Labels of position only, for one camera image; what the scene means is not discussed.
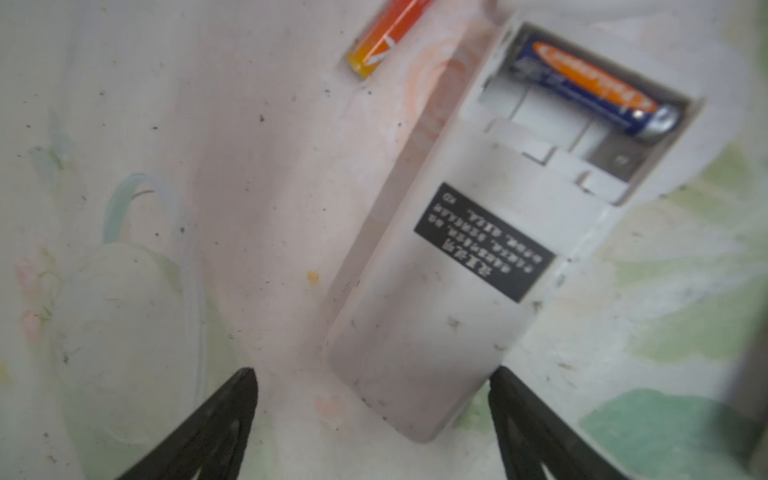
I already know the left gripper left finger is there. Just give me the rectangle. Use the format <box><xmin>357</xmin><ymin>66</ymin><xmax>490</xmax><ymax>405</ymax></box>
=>
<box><xmin>121</xmin><ymin>368</ymin><xmax>258</xmax><ymax>480</ymax></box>

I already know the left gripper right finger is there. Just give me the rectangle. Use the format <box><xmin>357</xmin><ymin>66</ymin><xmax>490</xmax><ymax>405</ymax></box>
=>
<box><xmin>488</xmin><ymin>366</ymin><xmax>627</xmax><ymax>480</ymax></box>

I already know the red white remote control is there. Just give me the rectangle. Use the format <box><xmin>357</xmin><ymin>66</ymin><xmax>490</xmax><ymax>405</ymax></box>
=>
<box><xmin>326</xmin><ymin>13</ymin><xmax>706</xmax><ymax>443</ymax></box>

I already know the red orange battery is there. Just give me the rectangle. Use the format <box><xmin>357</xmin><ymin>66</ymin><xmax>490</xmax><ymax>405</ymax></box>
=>
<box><xmin>346</xmin><ymin>0</ymin><xmax>433</xmax><ymax>80</ymax></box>

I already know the blue orange battery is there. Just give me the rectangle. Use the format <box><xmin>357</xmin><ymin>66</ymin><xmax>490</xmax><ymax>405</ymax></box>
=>
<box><xmin>510</xmin><ymin>35</ymin><xmax>683</xmax><ymax>142</ymax></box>

